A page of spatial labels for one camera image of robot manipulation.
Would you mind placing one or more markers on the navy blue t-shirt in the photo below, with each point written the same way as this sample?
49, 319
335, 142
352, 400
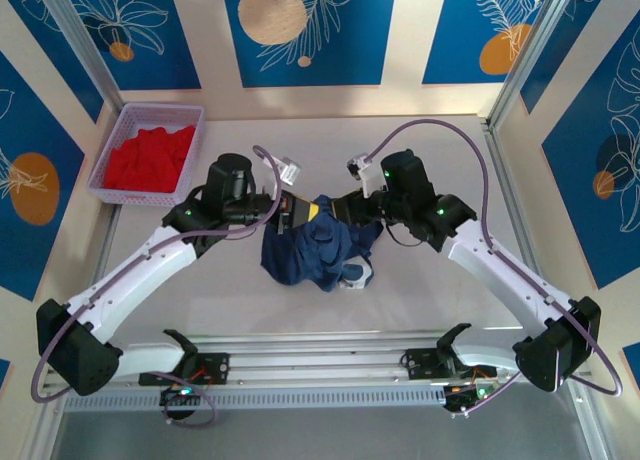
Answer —
310, 260

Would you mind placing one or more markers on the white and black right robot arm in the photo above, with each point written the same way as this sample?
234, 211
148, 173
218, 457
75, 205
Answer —
505, 275

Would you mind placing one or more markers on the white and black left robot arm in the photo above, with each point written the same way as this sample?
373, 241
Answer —
130, 275

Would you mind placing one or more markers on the red cloth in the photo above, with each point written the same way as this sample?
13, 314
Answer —
140, 160

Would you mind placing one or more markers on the lavender perforated plastic basket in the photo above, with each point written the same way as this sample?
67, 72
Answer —
125, 198

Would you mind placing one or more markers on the aluminium table side rail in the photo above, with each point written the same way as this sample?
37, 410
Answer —
505, 190
111, 230

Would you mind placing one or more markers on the blue floral wall poster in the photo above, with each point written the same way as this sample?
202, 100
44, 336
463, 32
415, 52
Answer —
632, 362
4, 375
350, 30
165, 55
615, 130
450, 40
50, 130

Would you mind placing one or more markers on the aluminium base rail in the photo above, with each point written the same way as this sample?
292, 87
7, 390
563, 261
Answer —
320, 360

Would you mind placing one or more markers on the aluminium frame post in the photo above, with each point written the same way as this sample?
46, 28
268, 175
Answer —
530, 50
82, 45

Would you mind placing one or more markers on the aluminium frame bar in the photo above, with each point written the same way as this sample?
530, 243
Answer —
42, 430
595, 425

